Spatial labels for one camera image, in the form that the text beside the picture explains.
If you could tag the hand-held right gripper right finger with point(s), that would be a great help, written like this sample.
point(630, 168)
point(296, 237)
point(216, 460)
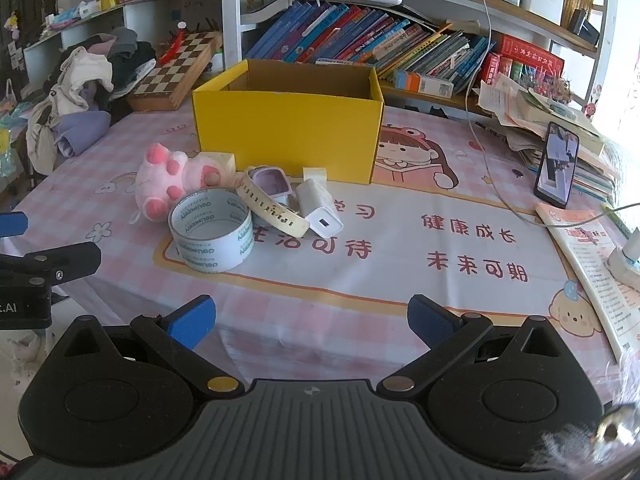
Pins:
point(429, 322)

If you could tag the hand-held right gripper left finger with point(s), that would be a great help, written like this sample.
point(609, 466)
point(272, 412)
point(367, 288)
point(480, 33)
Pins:
point(192, 321)

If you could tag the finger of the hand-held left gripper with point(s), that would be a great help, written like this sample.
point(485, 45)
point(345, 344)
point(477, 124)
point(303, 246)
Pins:
point(60, 260)
point(12, 223)

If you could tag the pink plush paw toy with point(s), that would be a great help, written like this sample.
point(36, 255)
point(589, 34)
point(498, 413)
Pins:
point(160, 180)

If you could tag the white charger adapter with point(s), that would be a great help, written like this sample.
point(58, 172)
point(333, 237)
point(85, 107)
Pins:
point(320, 210)

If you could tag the yellow cardboard box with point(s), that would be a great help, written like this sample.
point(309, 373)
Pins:
point(285, 130)

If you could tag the clear tape roll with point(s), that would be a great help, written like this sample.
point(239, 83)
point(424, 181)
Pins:
point(192, 252)

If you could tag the small cream box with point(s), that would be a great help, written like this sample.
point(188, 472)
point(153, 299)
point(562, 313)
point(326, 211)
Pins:
point(225, 160)

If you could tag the pile of clothes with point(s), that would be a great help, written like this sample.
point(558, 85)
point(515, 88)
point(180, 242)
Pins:
point(85, 75)

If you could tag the orange and white booklet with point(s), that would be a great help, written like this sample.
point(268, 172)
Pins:
point(590, 270)

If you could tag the small cream block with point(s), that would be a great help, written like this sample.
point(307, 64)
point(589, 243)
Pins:
point(315, 174)

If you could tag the white side shelf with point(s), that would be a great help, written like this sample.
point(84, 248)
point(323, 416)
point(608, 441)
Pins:
point(75, 35)

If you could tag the black smartphone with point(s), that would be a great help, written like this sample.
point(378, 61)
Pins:
point(556, 165)

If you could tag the white round holder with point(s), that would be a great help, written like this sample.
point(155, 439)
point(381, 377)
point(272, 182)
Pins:
point(625, 262)

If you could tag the wooden chess board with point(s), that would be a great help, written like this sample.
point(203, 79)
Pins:
point(175, 70)

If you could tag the stack of papers and books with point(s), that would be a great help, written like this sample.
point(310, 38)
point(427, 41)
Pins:
point(530, 120)

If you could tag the white and orange box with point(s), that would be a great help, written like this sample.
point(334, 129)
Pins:
point(425, 84)

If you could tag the red plastic toy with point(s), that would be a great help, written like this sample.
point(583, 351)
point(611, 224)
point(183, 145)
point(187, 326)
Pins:
point(172, 45)

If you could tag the red box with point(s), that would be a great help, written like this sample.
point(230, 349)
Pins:
point(530, 55)

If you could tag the row of books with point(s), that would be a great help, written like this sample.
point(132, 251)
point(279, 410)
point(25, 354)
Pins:
point(360, 35)

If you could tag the wooden shelf board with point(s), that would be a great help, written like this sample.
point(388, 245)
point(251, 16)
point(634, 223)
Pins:
point(500, 7)

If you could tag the white shelf frame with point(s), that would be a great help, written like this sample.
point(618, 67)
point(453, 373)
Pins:
point(231, 20)

